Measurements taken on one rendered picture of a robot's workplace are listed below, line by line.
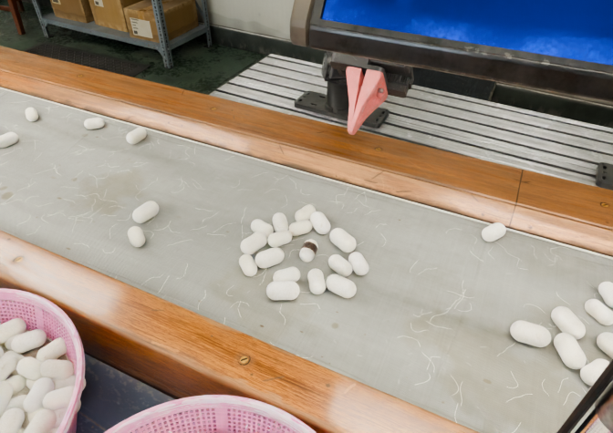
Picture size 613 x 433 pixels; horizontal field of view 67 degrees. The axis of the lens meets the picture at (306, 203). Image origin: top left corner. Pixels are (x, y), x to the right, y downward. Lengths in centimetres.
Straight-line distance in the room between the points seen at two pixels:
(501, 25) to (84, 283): 47
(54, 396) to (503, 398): 42
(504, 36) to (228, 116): 59
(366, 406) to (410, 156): 40
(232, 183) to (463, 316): 37
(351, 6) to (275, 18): 268
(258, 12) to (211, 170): 237
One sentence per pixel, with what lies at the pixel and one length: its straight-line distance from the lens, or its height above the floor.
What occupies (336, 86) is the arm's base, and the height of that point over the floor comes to 74.
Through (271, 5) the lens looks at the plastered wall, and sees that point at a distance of 298.
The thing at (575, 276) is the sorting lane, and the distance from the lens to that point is 64.
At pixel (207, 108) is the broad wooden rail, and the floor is 76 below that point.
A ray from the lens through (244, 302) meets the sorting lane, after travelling 54.
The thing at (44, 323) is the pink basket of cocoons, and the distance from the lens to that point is 58.
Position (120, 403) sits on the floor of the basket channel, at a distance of 58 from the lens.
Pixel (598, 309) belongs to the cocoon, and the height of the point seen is 76.
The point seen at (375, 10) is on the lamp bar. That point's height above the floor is 107.
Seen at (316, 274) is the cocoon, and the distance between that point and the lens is 54.
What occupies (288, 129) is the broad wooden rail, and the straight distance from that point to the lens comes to 77.
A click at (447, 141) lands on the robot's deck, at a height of 67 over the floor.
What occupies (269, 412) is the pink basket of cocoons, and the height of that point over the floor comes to 77.
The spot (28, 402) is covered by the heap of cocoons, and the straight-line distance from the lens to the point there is 53.
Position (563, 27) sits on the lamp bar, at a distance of 30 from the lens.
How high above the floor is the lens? 116
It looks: 40 degrees down
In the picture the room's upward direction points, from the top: straight up
